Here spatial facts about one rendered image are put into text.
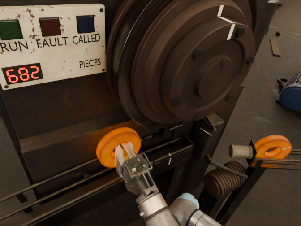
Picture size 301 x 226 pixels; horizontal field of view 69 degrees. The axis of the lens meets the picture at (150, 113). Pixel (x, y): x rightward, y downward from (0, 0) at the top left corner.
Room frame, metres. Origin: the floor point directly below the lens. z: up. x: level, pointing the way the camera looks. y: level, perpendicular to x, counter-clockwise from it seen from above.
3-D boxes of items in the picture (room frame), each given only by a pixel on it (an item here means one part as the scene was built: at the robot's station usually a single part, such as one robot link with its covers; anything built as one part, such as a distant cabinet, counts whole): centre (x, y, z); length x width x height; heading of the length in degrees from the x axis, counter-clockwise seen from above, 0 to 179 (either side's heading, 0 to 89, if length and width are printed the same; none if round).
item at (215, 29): (0.52, -0.14, 1.11); 0.28 x 0.06 x 0.28; 126
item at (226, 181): (0.69, -0.43, 0.27); 0.22 x 0.13 x 0.53; 126
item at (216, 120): (0.75, -0.26, 0.68); 0.11 x 0.08 x 0.24; 36
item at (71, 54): (0.49, 0.26, 1.15); 0.26 x 0.02 x 0.18; 126
